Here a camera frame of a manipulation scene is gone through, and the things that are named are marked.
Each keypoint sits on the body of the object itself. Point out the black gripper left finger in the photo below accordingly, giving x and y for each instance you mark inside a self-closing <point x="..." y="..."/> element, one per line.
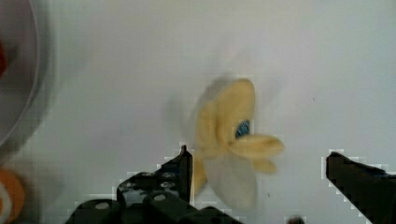
<point x="160" y="197"/>

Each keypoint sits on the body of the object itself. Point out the grey round plate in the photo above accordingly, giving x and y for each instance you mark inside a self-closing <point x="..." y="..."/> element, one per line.
<point x="21" y="45"/>

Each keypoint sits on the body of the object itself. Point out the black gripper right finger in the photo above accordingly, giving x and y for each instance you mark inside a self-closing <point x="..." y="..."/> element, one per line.
<point x="371" y="190"/>

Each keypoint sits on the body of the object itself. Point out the red plush ketchup bottle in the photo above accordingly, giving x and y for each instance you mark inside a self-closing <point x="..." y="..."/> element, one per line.
<point x="3" y="60"/>

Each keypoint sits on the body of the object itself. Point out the yellow plush peeled banana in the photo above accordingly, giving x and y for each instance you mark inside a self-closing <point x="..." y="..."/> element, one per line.
<point x="227" y="155"/>

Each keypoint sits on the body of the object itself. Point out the orange slice toy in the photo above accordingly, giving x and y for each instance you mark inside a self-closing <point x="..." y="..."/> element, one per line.
<point x="12" y="196"/>

